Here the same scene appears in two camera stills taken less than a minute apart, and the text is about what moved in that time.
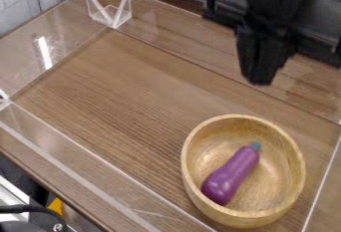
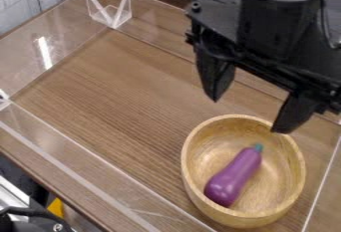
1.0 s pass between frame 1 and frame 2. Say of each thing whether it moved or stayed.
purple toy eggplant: stayed
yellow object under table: stayed
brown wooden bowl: stayed
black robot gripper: moved
